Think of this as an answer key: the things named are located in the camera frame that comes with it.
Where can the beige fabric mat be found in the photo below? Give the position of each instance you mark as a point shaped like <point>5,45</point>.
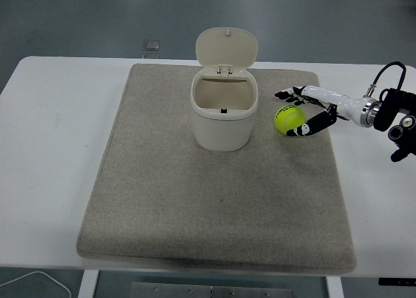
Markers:
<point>211,207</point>

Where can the white table leg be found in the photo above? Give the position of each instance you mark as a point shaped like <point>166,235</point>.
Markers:
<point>87,285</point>
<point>334,288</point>

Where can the cream plastic bin with lid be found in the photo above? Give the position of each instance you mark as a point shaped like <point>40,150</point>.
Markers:
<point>222,129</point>

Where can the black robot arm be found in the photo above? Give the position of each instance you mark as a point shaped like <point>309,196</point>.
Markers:
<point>386,112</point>

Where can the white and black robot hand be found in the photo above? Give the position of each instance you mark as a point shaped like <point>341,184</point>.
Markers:
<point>334,98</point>

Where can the silver floor socket plate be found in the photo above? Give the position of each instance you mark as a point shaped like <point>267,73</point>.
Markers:
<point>151,45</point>
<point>150,55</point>

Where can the black table control panel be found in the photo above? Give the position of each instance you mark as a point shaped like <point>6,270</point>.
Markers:
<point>396,281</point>

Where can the yellow-green tennis ball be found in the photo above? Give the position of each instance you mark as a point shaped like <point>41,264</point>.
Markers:
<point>287,118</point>

